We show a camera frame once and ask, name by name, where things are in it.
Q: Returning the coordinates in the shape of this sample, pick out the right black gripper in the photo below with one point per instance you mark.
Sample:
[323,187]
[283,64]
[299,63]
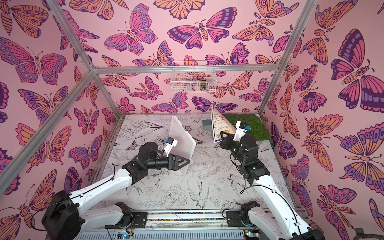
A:
[226,141]

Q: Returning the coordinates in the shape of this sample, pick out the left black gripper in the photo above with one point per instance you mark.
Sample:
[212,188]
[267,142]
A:
[173,165]

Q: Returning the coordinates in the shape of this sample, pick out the laminated dim sum menu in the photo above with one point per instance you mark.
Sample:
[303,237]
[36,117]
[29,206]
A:
[220,124]

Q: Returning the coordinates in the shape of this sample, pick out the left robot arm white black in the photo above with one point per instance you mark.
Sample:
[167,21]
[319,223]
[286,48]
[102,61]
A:
[70,214]

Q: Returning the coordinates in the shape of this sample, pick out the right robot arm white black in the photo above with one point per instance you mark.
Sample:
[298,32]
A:
[286,223]

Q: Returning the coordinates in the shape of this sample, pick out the white cutting board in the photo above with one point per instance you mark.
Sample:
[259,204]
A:
[185,143]

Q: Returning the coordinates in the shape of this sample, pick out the grey green dustpan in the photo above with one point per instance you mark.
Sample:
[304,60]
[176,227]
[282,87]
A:
[207,125]

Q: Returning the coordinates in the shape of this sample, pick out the green artificial grass mat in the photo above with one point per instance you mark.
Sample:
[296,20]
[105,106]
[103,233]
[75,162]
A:
[258,129]

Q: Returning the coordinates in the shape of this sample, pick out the small green circuit board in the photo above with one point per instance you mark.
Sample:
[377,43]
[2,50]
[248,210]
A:
[125,236]

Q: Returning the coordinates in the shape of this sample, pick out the right small circuit board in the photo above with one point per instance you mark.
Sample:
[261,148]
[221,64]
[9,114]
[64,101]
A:
[252,234]

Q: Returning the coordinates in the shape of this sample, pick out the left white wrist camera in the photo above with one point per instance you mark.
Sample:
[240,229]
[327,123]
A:
[169,143]

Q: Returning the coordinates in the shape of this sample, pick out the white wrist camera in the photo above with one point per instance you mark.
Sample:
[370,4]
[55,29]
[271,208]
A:
[241,129]
[169,143]

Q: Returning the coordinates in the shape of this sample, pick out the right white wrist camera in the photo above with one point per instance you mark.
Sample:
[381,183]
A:
[241,129]

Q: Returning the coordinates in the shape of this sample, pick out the white wire rack basket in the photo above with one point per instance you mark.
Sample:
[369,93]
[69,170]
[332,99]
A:
[194,77]

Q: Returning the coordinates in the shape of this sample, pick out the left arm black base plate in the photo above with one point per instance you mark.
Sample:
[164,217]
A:
[135,220]

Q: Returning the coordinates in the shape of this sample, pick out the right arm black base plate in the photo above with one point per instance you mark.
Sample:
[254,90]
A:
[237,219]

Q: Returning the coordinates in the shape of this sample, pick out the aluminium front rail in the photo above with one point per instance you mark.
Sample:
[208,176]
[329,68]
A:
[180,225]

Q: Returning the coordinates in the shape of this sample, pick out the aluminium cage frame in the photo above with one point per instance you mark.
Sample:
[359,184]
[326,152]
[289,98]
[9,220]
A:
[54,55]

